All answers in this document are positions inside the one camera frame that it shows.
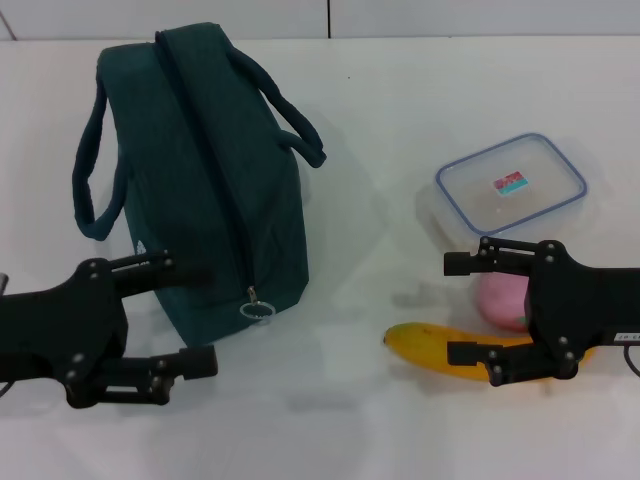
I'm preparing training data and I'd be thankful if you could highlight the yellow banana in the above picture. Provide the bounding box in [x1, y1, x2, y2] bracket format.
[383, 322, 599, 384]

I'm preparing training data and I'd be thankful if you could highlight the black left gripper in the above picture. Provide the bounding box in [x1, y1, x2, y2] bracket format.
[0, 249, 220, 409]

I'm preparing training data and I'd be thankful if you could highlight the pink toy peach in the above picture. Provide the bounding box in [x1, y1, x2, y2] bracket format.
[473, 273, 532, 334]

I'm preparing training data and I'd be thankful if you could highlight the clear zipper pull ring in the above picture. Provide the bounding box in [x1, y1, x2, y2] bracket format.
[239, 285, 277, 324]

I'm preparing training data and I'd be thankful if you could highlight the dark teal insulated lunch bag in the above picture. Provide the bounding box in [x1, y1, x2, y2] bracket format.
[72, 21, 329, 349]

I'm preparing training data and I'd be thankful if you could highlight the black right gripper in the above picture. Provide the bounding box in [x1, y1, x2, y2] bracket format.
[443, 236, 640, 387]

